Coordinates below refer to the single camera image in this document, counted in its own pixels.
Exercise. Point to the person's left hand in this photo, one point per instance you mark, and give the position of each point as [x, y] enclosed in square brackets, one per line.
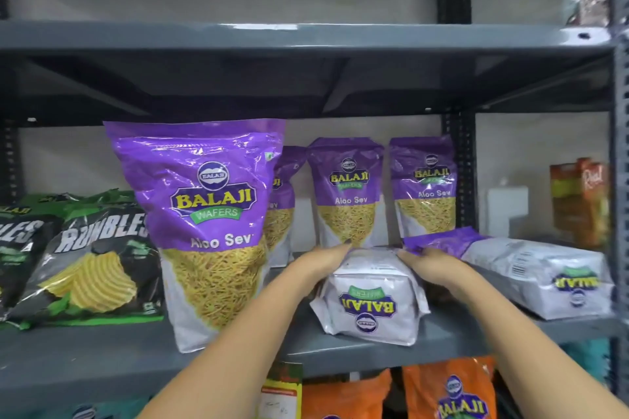
[319, 266]

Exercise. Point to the person's right hand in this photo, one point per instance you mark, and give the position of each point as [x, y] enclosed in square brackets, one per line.
[437, 271]

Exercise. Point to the grey metal shelf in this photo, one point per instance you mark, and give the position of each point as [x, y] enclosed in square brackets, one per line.
[295, 35]

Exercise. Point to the person's right forearm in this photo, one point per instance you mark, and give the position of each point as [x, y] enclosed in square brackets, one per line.
[530, 350]

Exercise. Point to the person's left forearm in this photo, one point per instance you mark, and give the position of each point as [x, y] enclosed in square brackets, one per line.
[236, 360]

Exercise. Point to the orange snack packet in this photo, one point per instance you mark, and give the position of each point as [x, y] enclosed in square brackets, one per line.
[427, 384]
[354, 394]

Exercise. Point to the yellow green price tag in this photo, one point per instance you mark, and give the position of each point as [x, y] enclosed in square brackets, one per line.
[282, 394]

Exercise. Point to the orange green juice carton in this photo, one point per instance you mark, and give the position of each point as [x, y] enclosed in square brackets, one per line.
[565, 197]
[597, 202]

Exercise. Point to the black green chips bag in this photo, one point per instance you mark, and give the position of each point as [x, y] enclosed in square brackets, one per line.
[49, 197]
[108, 200]
[19, 247]
[98, 276]

